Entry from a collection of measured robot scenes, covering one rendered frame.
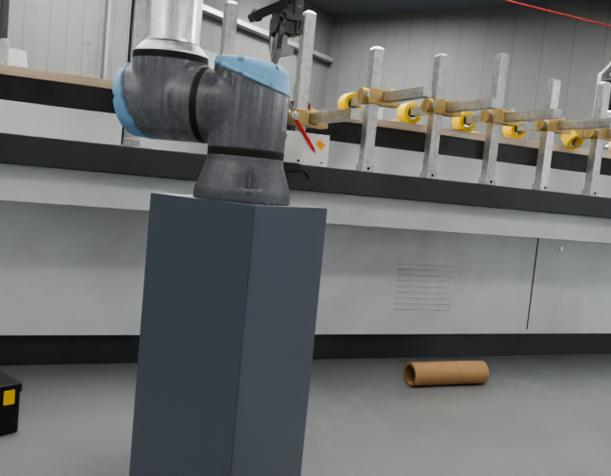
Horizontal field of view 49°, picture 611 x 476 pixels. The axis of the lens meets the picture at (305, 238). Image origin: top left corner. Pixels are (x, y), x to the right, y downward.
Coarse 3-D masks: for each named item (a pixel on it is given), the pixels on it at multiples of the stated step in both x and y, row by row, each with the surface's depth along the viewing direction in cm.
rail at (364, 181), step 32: (0, 160) 176; (32, 160) 179; (64, 160) 182; (96, 160) 185; (128, 160) 188; (160, 160) 192; (192, 160) 195; (352, 192) 217; (384, 192) 222; (416, 192) 227; (448, 192) 232; (480, 192) 237; (512, 192) 243; (544, 192) 248
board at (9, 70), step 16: (0, 64) 194; (48, 80) 200; (64, 80) 201; (80, 80) 203; (96, 80) 204; (112, 80) 206; (400, 128) 248; (416, 128) 251; (448, 128) 256; (512, 144) 269; (528, 144) 272; (560, 144) 279
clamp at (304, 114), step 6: (288, 108) 209; (288, 114) 208; (300, 114) 209; (306, 114) 209; (288, 120) 208; (294, 120) 208; (300, 120) 209; (306, 120) 210; (306, 126) 210; (312, 126) 211; (318, 126) 211; (324, 126) 212
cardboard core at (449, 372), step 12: (408, 372) 230; (420, 372) 224; (432, 372) 226; (444, 372) 228; (456, 372) 230; (468, 372) 232; (480, 372) 234; (408, 384) 227; (420, 384) 226; (432, 384) 228; (444, 384) 231
